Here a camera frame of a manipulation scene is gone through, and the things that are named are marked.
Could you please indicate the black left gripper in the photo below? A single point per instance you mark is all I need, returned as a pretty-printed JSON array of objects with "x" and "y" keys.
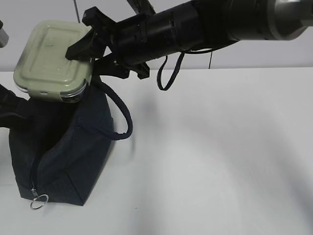
[{"x": 14, "y": 112}]

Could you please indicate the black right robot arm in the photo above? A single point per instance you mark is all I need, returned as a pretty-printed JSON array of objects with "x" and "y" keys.
[{"x": 194, "y": 27}]

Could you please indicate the green lid glass food container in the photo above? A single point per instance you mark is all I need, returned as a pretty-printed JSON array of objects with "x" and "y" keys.
[{"x": 44, "y": 72}]

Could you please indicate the dark blue lunch bag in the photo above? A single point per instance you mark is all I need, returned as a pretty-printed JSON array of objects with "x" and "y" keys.
[{"x": 59, "y": 154}]

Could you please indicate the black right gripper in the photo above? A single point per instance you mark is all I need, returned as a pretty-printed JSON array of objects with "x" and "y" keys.
[{"x": 125, "y": 46}]

